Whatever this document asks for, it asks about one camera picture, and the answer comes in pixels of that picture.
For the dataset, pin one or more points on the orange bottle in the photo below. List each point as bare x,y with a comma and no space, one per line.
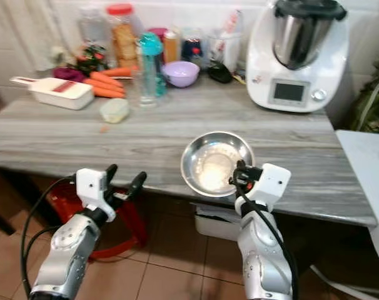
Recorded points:
171,47

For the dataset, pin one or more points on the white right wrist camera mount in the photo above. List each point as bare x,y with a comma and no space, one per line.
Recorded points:
272,182

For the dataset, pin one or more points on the orange carrot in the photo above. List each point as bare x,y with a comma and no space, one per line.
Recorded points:
103,88
128,71
106,79

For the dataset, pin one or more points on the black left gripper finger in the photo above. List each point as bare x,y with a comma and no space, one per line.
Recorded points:
138,182
112,172

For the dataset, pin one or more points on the white mandoline slicer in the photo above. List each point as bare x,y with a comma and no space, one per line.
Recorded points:
59,94

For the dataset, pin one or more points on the white food processor steel jug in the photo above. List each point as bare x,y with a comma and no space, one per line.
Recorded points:
299,75

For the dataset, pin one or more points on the white curtain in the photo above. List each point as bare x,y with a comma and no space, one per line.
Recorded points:
27,31

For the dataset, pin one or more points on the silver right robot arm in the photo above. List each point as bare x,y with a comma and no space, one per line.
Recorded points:
261,256

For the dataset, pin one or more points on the white plastic bin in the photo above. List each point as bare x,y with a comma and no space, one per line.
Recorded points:
214,224

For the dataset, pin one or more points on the round steel bowl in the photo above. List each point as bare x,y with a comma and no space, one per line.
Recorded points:
214,165

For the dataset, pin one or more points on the clear glass jar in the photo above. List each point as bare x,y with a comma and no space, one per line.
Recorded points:
92,26

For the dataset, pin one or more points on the green leafy plant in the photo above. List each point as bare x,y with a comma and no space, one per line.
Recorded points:
371,100

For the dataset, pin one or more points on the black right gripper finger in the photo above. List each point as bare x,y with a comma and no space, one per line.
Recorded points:
237,174

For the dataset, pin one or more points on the pink lid container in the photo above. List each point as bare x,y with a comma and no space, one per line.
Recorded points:
157,32

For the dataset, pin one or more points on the white side table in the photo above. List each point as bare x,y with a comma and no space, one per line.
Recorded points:
368,181

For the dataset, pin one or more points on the small flowering plant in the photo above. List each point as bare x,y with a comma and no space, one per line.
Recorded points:
91,59

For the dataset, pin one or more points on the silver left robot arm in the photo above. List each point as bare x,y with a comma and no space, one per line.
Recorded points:
70,253

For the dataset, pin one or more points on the purple plastic bowl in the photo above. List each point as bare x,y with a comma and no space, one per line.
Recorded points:
181,74

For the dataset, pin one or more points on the clear drinking glass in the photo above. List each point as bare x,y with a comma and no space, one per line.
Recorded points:
147,94

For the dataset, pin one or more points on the red lid clear jar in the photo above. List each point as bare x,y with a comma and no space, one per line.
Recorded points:
122,40

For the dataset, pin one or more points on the red plastic stool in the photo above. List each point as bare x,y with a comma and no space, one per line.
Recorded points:
64,203

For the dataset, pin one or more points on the black ladle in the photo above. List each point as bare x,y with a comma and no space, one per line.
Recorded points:
220,73

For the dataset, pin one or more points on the teal water bottle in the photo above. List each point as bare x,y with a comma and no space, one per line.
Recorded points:
150,47

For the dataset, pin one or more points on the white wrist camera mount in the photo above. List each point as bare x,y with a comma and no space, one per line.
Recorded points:
89,187
272,182

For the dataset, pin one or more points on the pale green vegetable lump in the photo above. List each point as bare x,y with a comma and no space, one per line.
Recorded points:
114,110

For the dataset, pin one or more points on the dark purple vegetable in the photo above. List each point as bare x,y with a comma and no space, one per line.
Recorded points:
69,74

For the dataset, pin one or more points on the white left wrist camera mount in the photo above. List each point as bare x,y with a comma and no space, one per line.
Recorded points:
89,187

